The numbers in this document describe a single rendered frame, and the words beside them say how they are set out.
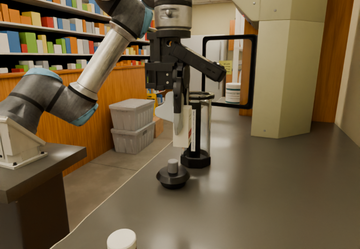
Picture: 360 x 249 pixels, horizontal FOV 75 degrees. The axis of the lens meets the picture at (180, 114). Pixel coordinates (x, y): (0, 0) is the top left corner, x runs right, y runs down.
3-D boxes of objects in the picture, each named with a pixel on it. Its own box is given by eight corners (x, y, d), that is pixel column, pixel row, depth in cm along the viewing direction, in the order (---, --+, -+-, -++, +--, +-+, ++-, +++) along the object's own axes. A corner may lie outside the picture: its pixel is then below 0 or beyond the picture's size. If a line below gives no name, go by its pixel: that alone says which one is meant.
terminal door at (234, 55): (251, 110, 131) (256, 34, 121) (201, 104, 145) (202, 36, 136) (252, 109, 131) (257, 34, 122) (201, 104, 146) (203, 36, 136)
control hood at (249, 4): (261, 29, 121) (262, 8, 119) (259, 21, 92) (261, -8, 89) (238, 30, 125) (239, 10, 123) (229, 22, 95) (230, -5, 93)
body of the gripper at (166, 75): (156, 87, 56) (155, 32, 53) (192, 88, 54) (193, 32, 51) (144, 92, 48) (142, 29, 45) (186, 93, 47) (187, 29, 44)
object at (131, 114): (156, 121, 359) (156, 99, 352) (136, 132, 304) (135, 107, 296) (132, 118, 373) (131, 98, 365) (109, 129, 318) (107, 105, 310)
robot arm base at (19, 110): (-28, 111, 73) (-7, 86, 78) (8, 134, 86) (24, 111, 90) (10, 118, 69) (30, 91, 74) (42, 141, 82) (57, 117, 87)
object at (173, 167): (188, 193, 59) (189, 169, 58) (152, 191, 60) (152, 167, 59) (190, 175, 68) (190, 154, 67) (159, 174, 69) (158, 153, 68)
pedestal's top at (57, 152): (-75, 186, 70) (-78, 174, 69) (22, 148, 100) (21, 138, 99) (8, 204, 62) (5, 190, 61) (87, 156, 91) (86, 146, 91)
